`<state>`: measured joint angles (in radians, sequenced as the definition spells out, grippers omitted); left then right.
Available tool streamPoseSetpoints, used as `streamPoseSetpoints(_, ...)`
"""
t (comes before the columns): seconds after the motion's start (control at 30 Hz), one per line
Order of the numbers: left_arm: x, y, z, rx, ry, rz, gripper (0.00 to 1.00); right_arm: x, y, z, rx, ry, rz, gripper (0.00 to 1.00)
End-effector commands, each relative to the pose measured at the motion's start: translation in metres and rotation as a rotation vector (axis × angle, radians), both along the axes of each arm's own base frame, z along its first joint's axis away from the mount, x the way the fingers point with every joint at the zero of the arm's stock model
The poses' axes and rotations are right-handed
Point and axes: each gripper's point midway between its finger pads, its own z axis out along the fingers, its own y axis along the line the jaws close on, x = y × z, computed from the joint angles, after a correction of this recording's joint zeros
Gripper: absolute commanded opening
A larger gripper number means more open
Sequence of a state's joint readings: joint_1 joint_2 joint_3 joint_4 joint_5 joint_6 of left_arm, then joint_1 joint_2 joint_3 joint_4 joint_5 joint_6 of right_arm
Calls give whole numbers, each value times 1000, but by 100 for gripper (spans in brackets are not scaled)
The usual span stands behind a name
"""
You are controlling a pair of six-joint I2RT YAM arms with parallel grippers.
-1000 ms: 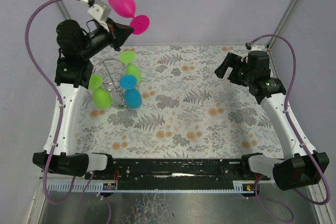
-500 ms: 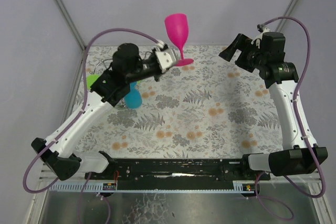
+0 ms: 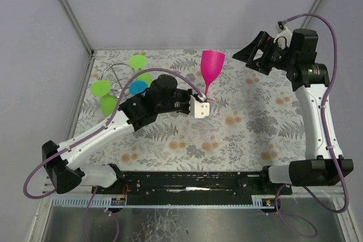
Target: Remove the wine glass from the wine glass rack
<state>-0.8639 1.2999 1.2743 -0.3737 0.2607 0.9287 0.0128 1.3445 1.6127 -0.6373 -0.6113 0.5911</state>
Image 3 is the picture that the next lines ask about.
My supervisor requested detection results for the pink wine glass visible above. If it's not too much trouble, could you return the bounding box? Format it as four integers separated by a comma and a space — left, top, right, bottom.
200, 50, 225, 101

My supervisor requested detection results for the green wine glass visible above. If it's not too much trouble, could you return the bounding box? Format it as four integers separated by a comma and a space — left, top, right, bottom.
129, 54, 153, 87
91, 80, 117, 117

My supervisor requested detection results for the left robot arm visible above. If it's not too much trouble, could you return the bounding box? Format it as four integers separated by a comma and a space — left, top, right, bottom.
42, 74, 196, 194

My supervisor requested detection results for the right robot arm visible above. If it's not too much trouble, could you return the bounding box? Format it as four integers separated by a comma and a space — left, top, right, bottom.
233, 29, 354, 186

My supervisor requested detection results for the blue wine glass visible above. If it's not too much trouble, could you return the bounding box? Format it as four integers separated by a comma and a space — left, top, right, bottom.
129, 80, 149, 96

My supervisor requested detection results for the chrome wine glass rack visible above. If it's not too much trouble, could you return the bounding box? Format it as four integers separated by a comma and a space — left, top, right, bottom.
97, 62, 136, 98

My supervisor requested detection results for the floral tablecloth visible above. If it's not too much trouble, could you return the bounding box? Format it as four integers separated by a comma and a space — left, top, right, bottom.
75, 49, 305, 171

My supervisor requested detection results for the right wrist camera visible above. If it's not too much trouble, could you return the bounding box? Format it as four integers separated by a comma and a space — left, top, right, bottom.
274, 21, 292, 49

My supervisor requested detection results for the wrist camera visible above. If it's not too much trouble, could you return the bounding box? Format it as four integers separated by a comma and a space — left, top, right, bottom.
189, 94, 210, 119
274, 21, 292, 49

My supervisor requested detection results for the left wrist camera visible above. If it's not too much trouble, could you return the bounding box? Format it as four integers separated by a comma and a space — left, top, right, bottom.
189, 94, 210, 119

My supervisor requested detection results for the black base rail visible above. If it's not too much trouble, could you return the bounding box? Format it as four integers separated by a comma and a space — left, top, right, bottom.
92, 171, 280, 198

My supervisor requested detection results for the white cable duct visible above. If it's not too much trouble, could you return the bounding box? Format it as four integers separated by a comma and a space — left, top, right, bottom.
52, 192, 275, 209

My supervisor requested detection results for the left aluminium frame post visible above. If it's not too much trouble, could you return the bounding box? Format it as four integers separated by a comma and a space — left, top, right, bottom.
41, 0, 95, 56

